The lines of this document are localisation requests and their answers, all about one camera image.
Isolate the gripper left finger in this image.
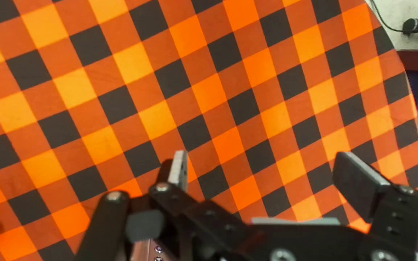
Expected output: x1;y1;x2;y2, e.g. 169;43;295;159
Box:
75;150;267;261

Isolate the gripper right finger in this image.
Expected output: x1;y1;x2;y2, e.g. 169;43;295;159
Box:
332;152;418;261

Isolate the orange black checkered tablecloth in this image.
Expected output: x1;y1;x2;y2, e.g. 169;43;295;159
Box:
0;0;418;261

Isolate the black cable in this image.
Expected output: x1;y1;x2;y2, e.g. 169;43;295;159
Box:
369;0;418;36

